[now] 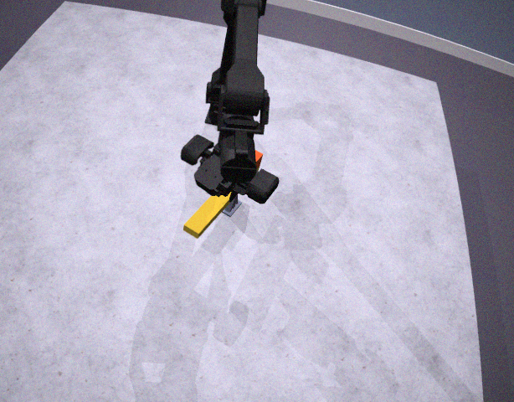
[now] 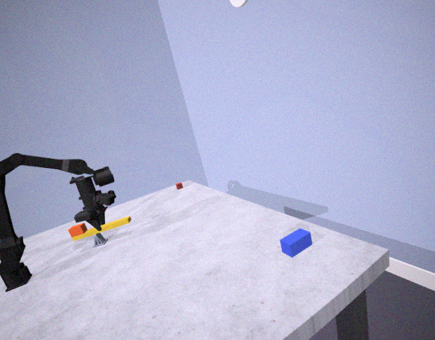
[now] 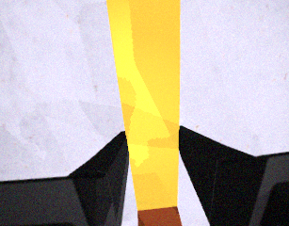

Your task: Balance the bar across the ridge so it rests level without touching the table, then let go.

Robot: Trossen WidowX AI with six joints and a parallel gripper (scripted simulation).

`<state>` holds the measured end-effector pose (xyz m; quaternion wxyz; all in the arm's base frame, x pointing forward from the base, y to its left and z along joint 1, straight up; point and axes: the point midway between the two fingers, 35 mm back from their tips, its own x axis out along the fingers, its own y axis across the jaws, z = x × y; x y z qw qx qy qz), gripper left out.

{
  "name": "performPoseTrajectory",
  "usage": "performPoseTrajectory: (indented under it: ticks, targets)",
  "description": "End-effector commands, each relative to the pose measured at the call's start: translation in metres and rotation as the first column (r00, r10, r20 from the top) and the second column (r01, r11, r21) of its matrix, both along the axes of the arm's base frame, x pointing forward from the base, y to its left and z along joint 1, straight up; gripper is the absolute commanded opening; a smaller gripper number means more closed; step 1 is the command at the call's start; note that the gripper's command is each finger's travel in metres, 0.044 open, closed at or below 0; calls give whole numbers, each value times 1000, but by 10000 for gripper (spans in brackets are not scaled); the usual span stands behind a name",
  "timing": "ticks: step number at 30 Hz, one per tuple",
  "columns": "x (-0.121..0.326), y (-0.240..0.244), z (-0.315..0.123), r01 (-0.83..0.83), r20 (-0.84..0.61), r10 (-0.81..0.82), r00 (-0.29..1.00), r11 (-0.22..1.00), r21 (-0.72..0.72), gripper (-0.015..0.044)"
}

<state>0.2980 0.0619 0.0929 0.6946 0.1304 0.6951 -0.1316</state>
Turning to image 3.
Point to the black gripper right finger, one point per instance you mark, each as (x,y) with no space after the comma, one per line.
(233,187)

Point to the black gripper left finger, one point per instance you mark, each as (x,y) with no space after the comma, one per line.
(92,195)

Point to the yellow bar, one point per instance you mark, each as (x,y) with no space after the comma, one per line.
(146,47)

